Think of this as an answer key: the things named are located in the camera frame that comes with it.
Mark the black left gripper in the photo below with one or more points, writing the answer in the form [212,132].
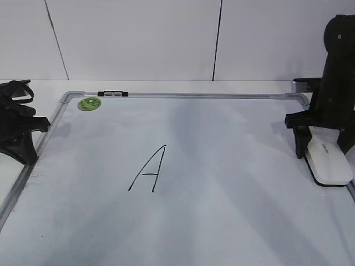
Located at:
[18,120]

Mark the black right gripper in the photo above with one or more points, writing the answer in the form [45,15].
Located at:
[332,103]

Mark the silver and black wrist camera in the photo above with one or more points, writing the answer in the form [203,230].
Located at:
[306,85]

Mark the white board with aluminium frame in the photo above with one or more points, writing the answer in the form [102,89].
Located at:
[175,180]

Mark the white eraser with black felt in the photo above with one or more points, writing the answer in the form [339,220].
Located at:
[327,163]

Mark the black and grey hanger clip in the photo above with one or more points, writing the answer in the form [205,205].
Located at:
[110,93]

